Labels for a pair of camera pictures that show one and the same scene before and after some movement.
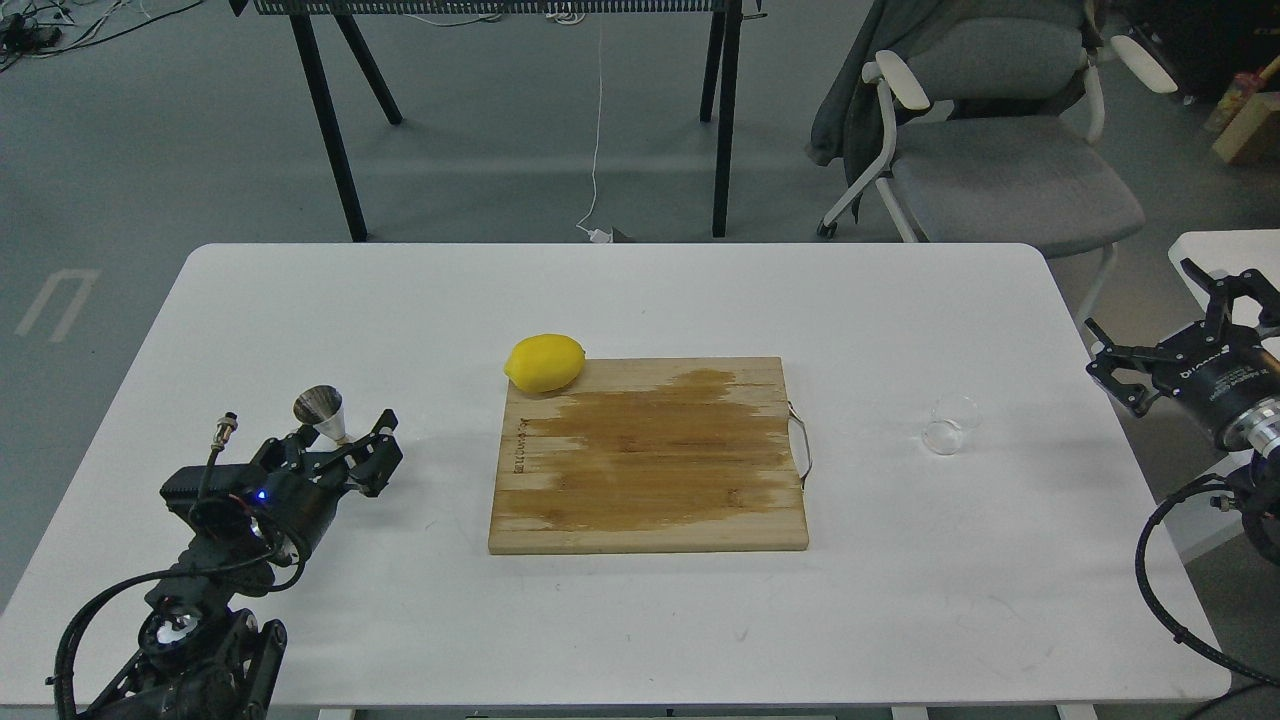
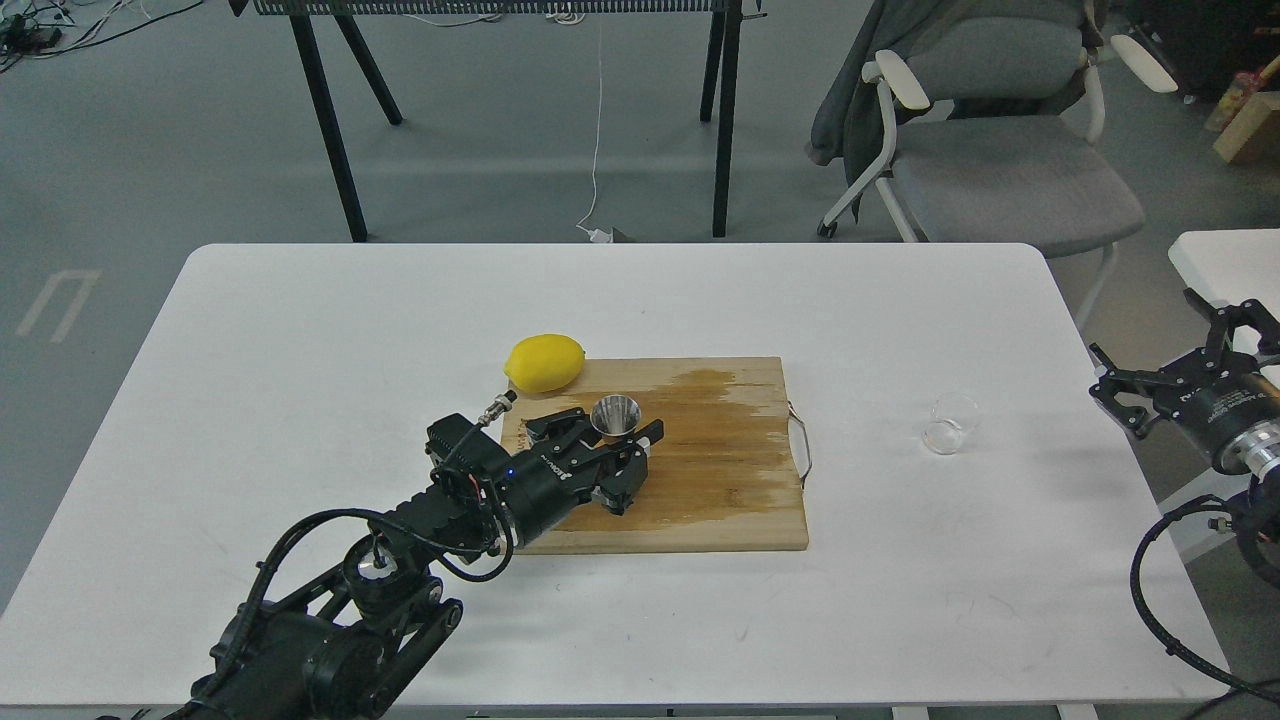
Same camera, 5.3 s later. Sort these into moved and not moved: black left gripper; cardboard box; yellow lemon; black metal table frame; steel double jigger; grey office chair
Moved: black left gripper; steel double jigger
Not moved: black metal table frame; cardboard box; yellow lemon; grey office chair
